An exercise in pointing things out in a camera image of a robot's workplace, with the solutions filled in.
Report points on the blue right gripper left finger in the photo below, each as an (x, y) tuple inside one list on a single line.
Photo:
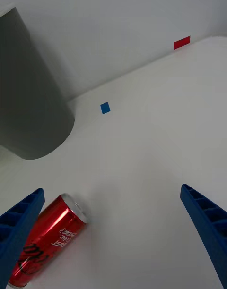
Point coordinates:
[(16, 232)]

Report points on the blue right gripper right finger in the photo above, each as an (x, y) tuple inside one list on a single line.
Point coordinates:
[(210, 223)]

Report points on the red drink can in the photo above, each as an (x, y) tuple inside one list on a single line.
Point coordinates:
[(54, 232)]

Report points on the grey plastic bin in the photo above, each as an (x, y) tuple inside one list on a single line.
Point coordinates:
[(28, 93)]

